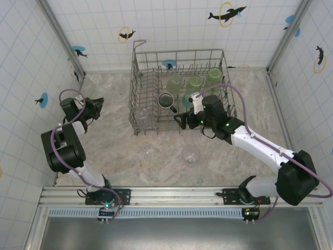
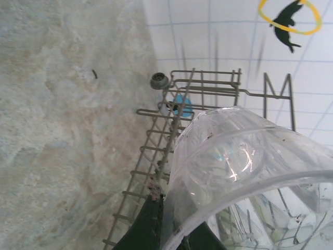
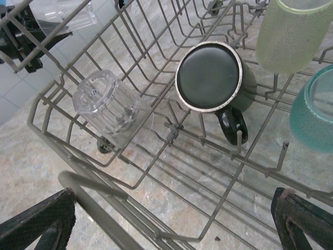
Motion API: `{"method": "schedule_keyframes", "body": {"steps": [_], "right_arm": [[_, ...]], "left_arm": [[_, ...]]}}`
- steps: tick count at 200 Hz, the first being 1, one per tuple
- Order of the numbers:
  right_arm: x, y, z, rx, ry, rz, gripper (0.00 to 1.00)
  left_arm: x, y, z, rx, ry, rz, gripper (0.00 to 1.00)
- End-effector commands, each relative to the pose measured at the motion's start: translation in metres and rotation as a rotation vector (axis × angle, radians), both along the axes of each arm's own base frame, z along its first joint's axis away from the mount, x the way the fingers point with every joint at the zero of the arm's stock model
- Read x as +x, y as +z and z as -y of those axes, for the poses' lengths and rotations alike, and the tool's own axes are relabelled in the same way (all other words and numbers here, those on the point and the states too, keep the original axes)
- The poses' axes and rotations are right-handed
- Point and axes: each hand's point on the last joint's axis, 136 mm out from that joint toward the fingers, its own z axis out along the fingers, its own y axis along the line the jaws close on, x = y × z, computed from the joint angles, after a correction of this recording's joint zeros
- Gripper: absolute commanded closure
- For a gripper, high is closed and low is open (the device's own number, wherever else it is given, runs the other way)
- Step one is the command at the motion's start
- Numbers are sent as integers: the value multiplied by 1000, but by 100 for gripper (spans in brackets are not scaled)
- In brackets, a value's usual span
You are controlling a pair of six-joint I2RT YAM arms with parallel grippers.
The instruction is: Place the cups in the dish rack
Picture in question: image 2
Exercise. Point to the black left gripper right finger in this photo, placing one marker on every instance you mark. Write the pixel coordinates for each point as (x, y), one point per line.
(200, 239)

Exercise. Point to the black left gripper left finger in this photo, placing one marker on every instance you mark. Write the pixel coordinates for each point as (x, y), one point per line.
(148, 229)

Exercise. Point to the clear plastic cup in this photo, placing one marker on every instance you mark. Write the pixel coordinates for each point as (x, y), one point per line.
(234, 135)

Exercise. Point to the blue oval black animal sticker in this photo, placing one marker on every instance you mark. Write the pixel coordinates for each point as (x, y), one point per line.
(183, 102)

